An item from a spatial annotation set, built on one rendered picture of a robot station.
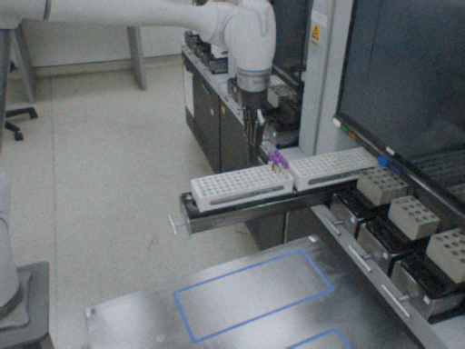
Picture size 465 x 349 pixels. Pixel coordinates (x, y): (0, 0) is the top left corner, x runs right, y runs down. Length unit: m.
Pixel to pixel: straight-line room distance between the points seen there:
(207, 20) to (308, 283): 0.70
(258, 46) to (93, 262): 1.59
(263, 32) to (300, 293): 0.61
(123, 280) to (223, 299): 1.27
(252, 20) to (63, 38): 3.71
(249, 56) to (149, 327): 0.66
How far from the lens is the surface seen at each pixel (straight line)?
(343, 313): 1.03
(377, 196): 1.32
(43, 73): 4.78
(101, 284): 2.25
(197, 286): 1.05
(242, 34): 1.09
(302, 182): 1.34
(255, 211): 1.30
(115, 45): 4.72
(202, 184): 1.28
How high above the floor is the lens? 1.60
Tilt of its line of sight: 33 degrees down
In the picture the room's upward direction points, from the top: 1 degrees clockwise
